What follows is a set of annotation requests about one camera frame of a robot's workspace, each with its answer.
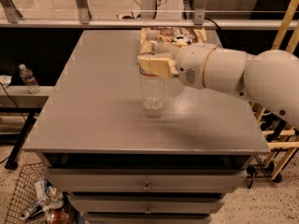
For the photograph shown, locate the metal railing frame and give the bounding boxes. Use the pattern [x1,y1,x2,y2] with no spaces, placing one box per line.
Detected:
[0,0,299,30]

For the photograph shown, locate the bottles in basket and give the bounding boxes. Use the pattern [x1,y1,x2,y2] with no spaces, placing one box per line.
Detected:
[20,178,75,224]

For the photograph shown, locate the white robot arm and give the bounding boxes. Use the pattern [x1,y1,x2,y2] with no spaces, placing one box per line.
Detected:
[137,43,299,129]

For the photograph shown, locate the wire basket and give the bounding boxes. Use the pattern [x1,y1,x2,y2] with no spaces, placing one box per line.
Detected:
[4,163,47,224]

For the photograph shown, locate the grey side bench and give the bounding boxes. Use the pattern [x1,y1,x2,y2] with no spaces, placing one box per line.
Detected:
[0,86,52,170]

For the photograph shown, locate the grey drawer cabinet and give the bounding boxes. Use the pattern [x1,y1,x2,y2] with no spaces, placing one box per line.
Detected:
[24,30,269,224]

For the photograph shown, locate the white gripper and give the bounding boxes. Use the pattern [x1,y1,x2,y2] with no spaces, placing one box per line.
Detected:
[137,43,217,90]

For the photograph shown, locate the clear plastic water bottle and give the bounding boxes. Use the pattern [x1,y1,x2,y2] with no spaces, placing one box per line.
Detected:
[139,30,164,118]

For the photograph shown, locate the green soda can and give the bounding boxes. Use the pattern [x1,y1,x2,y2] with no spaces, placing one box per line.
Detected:
[172,35,192,45]

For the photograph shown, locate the brown snack bag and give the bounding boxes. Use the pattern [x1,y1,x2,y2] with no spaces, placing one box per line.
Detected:
[140,27,210,50]

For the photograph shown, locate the small water bottle on bench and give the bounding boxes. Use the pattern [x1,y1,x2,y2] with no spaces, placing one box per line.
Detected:
[19,64,40,94]

